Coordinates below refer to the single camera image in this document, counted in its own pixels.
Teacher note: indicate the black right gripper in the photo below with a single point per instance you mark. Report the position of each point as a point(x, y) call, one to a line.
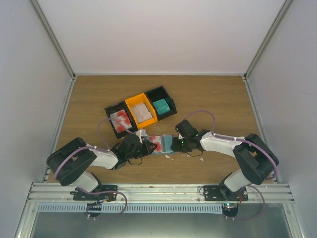
point(176, 148)

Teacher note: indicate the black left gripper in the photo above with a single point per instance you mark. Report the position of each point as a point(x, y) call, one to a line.
point(147, 151)

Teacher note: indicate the teal card holder wallet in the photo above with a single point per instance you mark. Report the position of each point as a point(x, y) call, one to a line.
point(163, 143)

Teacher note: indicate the red white card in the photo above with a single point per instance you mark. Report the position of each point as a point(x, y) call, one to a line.
point(156, 139)

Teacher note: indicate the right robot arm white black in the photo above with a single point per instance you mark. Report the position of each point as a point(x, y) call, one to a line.
point(256, 161)

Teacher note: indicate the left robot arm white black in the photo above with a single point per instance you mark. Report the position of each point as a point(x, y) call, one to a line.
point(69, 164)

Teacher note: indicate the white cards in orange bin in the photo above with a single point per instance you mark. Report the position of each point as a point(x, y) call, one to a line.
point(141, 113)

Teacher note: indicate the red white cards stack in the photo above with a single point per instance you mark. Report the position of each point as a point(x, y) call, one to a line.
point(121, 121)

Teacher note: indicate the stack of teal cards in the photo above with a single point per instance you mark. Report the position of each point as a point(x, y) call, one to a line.
point(161, 106)

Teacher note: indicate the black bin with teal cards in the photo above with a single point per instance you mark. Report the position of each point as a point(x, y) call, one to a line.
point(161, 93)

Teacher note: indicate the black bin with red cards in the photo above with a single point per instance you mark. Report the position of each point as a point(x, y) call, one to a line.
point(115, 108)

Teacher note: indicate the orange plastic bin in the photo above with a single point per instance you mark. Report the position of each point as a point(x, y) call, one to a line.
point(141, 98)

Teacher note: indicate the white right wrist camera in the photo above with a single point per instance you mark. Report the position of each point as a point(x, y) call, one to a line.
point(180, 136)

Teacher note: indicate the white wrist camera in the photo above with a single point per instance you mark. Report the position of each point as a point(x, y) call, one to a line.
point(141, 134)
point(180, 136)

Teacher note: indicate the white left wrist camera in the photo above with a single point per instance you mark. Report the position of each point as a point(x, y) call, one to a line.
point(141, 134)

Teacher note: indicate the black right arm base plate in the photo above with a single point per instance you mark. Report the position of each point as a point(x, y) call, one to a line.
point(220, 193)

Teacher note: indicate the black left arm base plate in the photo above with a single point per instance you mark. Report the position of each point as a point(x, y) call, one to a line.
point(104, 192)

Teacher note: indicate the grey slotted cable duct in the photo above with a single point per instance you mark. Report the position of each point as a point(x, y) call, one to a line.
point(132, 208)

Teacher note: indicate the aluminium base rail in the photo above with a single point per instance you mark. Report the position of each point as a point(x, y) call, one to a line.
point(163, 193)

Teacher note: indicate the aluminium frame post left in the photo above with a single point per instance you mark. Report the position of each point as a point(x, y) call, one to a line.
point(42, 18)

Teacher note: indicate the aluminium frame post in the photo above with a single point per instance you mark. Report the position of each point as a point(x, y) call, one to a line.
point(42, 18)
point(270, 33)

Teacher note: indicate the aluminium frame post right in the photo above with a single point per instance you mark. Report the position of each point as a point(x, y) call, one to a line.
point(270, 33)

